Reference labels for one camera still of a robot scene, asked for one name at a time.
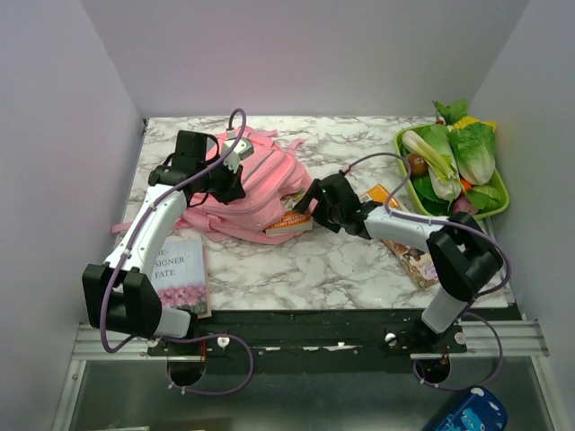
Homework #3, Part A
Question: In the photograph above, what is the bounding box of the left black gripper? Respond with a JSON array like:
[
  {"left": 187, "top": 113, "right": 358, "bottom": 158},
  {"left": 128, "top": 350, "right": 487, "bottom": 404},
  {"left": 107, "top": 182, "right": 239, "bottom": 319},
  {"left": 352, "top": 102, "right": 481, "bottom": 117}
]
[{"left": 197, "top": 154, "right": 246, "bottom": 205}]

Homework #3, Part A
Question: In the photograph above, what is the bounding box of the orange Treehouse book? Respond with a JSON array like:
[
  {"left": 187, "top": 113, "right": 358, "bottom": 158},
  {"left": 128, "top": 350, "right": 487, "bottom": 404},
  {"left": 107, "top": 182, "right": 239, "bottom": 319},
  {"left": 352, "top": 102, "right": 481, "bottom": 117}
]
[{"left": 264, "top": 189, "right": 314, "bottom": 236}]

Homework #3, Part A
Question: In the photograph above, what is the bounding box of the pink student backpack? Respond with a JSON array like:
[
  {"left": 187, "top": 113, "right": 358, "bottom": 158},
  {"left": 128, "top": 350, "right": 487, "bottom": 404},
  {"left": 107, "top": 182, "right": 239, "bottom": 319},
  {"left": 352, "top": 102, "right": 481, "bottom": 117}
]
[{"left": 113, "top": 127, "right": 312, "bottom": 245}]

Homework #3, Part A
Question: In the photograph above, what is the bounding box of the brown illustrated notebook packet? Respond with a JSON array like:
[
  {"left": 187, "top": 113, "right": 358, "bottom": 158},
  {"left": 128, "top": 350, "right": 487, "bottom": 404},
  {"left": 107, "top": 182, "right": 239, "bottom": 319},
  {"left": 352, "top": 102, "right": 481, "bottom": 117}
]
[{"left": 383, "top": 240, "right": 438, "bottom": 289}]

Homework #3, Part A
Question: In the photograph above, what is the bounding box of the orange card packet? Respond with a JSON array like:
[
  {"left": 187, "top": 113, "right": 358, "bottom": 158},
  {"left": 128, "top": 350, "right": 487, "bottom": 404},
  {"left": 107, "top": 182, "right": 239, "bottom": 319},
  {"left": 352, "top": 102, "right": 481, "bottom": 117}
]
[{"left": 359, "top": 184, "right": 403, "bottom": 210}]

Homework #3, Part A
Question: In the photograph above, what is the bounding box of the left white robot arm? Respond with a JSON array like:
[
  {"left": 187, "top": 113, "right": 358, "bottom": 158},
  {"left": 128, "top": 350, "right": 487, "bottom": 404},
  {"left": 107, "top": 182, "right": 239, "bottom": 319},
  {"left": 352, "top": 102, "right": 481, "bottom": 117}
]
[{"left": 82, "top": 130, "right": 253, "bottom": 355}]

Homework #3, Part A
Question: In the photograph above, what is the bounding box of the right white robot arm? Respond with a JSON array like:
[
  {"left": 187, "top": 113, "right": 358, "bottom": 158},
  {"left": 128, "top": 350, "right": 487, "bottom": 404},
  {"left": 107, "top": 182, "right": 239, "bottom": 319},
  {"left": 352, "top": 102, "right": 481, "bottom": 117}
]
[{"left": 294, "top": 172, "right": 504, "bottom": 352}]

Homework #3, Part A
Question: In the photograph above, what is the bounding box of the Designer Fate flower book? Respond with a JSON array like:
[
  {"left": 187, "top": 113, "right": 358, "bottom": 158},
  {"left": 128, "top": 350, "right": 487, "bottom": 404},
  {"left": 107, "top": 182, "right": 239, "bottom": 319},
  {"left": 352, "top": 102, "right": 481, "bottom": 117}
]
[{"left": 152, "top": 238, "right": 211, "bottom": 319}]

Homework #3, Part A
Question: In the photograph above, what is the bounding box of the brown round fruit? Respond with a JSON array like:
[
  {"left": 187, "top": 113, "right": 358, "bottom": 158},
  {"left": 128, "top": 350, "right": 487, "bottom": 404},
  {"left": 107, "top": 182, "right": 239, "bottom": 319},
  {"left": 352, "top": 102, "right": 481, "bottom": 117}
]
[{"left": 407, "top": 153, "right": 428, "bottom": 178}]

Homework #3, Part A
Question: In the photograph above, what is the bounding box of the green vegetable tray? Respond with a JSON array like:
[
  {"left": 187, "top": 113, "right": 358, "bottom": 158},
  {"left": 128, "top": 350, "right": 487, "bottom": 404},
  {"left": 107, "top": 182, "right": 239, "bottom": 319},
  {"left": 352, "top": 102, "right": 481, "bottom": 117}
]
[{"left": 394, "top": 125, "right": 509, "bottom": 218}]

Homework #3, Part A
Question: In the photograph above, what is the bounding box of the purple pink radish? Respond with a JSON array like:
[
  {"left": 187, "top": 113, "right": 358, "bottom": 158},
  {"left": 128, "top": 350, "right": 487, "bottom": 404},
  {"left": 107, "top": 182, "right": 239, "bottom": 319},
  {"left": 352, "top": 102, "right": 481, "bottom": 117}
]
[{"left": 451, "top": 195, "right": 476, "bottom": 216}]

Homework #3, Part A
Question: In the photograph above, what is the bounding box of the green lettuce head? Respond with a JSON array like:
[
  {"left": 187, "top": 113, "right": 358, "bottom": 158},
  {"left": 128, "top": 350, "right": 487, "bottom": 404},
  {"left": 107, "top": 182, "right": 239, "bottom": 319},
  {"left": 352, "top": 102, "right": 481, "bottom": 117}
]
[{"left": 448, "top": 122, "right": 496, "bottom": 185}]

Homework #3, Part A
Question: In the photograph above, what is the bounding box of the blue dinosaur pencil case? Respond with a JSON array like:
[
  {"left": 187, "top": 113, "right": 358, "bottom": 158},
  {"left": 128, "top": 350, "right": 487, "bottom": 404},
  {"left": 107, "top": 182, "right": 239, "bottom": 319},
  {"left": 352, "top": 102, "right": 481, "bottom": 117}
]
[{"left": 423, "top": 386, "right": 509, "bottom": 431}]

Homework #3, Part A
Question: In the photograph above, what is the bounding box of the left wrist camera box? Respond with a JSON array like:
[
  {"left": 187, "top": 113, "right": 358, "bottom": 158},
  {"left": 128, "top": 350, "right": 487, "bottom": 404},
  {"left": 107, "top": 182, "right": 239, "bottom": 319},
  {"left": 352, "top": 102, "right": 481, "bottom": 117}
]
[{"left": 221, "top": 137, "right": 253, "bottom": 172}]

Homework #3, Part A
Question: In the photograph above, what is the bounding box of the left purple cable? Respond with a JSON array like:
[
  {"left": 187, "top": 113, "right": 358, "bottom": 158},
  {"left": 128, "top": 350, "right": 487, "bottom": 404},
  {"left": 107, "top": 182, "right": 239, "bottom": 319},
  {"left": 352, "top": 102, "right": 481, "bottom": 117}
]
[{"left": 99, "top": 109, "right": 255, "bottom": 397}]

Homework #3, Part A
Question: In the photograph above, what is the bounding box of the purple cable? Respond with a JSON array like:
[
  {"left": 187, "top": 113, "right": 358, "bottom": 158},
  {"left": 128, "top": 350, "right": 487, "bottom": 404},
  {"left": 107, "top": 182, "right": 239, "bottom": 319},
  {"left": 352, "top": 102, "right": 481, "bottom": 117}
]
[
  {"left": 343, "top": 152, "right": 513, "bottom": 391},
  {"left": 99, "top": 109, "right": 255, "bottom": 397}
]

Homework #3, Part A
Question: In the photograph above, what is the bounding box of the black mounting rail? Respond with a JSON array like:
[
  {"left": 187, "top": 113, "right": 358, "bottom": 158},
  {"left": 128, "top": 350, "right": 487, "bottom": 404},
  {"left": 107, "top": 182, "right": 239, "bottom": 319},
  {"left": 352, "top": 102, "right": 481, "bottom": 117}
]
[{"left": 92, "top": 307, "right": 468, "bottom": 376}]

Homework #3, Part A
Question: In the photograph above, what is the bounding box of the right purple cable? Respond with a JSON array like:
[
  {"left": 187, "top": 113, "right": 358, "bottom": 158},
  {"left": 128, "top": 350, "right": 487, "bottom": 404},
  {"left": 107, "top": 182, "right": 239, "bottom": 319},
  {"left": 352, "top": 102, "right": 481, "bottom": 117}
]
[{"left": 343, "top": 152, "right": 513, "bottom": 391}]

